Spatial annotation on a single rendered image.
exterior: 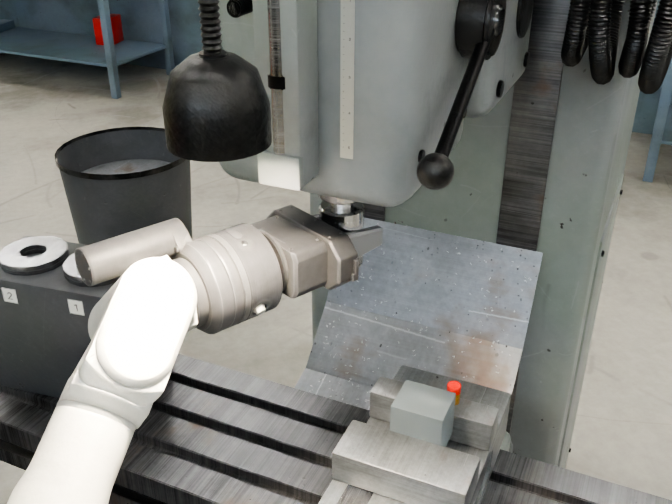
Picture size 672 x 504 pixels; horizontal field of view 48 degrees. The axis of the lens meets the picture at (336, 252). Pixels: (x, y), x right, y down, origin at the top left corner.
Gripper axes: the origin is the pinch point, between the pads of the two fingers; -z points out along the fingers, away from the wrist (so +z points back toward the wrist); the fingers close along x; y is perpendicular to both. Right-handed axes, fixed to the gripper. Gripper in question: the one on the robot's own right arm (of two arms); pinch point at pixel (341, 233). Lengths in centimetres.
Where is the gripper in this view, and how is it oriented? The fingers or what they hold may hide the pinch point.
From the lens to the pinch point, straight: 79.0
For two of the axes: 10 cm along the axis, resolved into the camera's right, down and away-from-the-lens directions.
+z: -7.6, 3.0, -5.8
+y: -0.1, 8.8, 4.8
